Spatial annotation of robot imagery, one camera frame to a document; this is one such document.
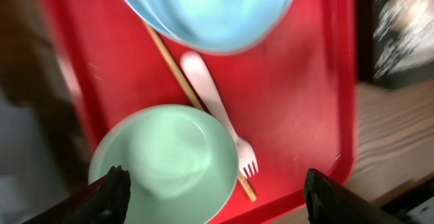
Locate green saucer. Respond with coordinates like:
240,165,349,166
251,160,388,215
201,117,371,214
88,105,239,223

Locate white plastic fork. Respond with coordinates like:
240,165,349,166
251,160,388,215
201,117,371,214
180,51,258,178

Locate wooden chopstick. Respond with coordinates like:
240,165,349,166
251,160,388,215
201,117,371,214
142,21,257,202

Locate black waste tray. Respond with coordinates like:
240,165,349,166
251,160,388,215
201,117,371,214
355,0,433,90

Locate large light blue plate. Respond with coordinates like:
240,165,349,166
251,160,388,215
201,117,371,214
124,0,293,55

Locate grey dishwasher rack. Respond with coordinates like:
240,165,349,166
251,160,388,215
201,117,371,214
1,93,70,223

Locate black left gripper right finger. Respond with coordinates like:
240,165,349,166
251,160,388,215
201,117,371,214
304,168,403,224

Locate red plastic tray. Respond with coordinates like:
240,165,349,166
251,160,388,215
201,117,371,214
40,0,357,223

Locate rice and food scraps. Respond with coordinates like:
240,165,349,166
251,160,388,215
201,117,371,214
372,0,433,78

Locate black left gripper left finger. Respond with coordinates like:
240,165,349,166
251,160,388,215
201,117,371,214
24,166,132,224

